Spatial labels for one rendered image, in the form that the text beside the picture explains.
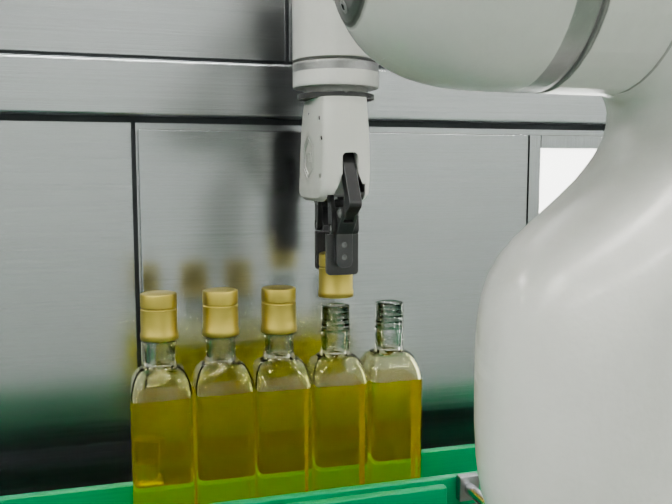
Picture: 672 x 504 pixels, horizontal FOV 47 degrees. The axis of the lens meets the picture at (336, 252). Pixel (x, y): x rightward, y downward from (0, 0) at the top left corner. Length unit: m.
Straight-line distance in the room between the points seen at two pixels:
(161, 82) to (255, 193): 0.16
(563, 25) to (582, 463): 0.17
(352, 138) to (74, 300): 0.37
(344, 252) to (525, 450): 0.44
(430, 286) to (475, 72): 0.65
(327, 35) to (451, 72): 0.44
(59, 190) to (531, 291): 0.65
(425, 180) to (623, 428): 0.64
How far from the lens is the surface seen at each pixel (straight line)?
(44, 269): 0.89
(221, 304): 0.74
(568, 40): 0.31
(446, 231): 0.95
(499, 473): 0.35
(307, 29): 0.75
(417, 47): 0.30
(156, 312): 0.73
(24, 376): 0.92
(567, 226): 0.34
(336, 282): 0.76
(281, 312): 0.75
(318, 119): 0.73
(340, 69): 0.73
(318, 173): 0.73
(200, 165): 0.86
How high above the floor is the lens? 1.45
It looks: 6 degrees down
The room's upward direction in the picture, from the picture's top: straight up
